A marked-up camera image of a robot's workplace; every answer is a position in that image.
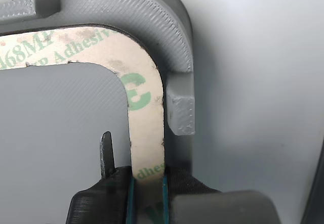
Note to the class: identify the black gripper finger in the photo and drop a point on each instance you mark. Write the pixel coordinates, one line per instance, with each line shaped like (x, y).
(197, 201)
(101, 203)

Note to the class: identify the beige adhesive-backed rectangular frame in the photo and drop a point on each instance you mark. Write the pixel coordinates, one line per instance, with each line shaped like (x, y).
(146, 125)

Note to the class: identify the dark grey block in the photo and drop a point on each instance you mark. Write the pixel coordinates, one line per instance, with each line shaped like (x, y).
(315, 191)

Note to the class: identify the grey 3D-printed frame holder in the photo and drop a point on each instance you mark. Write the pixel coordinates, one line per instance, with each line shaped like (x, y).
(63, 123)

